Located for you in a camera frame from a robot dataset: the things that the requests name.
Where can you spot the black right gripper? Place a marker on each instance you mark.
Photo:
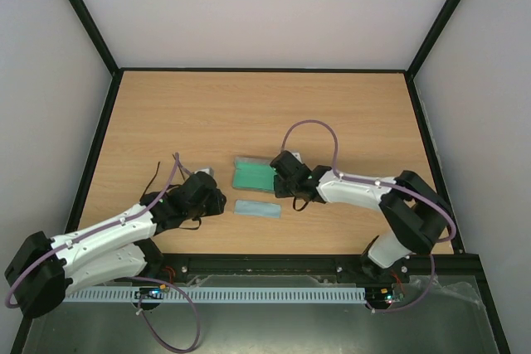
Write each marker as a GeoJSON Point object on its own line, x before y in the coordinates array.
{"type": "Point", "coordinates": [280, 181]}

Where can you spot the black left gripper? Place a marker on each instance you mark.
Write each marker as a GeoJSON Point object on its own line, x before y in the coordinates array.
{"type": "Point", "coordinates": [217, 206]}

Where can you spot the light blue cleaning cloth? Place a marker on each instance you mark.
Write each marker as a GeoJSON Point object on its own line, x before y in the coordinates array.
{"type": "Point", "coordinates": [257, 208]}

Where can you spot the grey glasses case green lining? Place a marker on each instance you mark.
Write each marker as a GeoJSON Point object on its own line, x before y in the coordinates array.
{"type": "Point", "coordinates": [253, 174]}

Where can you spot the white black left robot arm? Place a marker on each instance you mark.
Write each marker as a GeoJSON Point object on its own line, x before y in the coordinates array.
{"type": "Point", "coordinates": [151, 216]}

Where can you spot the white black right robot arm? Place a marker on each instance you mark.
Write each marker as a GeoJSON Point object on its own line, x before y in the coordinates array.
{"type": "Point", "coordinates": [415, 213]}

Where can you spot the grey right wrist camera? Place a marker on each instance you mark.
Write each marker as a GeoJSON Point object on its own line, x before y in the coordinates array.
{"type": "Point", "coordinates": [296, 155]}

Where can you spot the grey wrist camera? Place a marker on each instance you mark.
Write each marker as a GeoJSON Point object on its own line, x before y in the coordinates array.
{"type": "Point", "coordinates": [296, 155]}
{"type": "Point", "coordinates": [207, 170]}

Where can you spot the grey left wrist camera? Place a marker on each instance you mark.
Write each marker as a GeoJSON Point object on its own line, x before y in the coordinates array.
{"type": "Point", "coordinates": [207, 170]}

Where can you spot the light blue slotted cable duct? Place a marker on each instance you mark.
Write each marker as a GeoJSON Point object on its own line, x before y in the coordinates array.
{"type": "Point", "coordinates": [225, 295]}

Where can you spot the black front mounting rail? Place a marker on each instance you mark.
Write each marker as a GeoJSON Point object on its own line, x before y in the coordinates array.
{"type": "Point", "coordinates": [265, 265]}

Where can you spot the black right frame post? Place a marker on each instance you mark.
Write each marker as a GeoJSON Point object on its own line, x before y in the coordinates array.
{"type": "Point", "coordinates": [437, 27]}

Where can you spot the black enclosure frame post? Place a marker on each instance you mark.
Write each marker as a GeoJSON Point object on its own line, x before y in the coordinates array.
{"type": "Point", "coordinates": [93, 32]}

